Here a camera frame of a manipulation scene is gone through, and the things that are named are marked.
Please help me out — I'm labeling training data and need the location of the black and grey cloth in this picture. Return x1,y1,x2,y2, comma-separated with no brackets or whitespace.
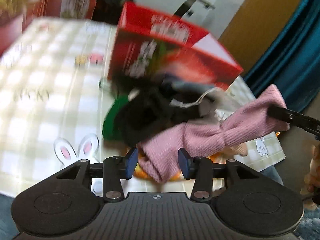
113,75,217,147

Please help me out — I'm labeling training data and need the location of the red printed backdrop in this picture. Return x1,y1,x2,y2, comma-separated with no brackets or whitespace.
1,0,97,53

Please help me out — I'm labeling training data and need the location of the red cardboard box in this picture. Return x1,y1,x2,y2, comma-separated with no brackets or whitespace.
107,2,243,90

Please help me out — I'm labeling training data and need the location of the blue curtain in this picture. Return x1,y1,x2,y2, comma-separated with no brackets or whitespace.
244,0,319,112

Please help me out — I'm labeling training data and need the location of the checkered bunny tablecloth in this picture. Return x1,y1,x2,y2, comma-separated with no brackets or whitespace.
0,17,286,198

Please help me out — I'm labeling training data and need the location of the wooden door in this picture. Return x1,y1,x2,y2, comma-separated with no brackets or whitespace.
219,0,300,75

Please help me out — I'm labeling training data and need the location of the green cloth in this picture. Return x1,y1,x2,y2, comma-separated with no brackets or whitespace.
102,94,129,141

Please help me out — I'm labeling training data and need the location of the pink knitted scarf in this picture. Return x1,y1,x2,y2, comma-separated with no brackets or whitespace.
138,85,289,183

